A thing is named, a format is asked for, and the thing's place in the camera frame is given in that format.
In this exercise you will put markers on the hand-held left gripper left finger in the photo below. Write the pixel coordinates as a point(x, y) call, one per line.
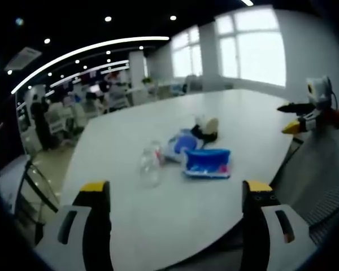
point(73, 226)

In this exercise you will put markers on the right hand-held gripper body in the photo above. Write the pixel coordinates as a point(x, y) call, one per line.
point(318, 91)

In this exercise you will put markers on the long curved ceiling light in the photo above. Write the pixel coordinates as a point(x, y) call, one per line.
point(87, 56)

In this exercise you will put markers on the black frame chair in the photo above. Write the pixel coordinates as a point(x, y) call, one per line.
point(34, 197)

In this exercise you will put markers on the blue pouch with pink print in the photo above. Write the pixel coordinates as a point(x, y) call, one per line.
point(207, 163)

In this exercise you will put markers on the light blue plastic packet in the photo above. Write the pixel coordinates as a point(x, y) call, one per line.
point(180, 145)

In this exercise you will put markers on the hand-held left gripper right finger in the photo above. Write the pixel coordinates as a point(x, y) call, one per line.
point(274, 228)

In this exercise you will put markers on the beige and black item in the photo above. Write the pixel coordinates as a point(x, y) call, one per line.
point(207, 128)

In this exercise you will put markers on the grey mesh office chair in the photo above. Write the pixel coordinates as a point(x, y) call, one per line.
point(317, 180)

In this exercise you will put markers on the green potted plant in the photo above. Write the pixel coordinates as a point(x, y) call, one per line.
point(147, 80)

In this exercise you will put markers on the white table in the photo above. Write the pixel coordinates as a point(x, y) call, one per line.
point(203, 118)

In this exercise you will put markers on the ceiling air conditioner vent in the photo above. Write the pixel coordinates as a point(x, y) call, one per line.
point(22, 59)

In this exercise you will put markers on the large bright window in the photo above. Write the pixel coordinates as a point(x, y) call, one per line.
point(251, 48)
point(186, 53)

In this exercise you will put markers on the clear plastic bottle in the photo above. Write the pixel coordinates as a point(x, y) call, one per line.
point(151, 165)

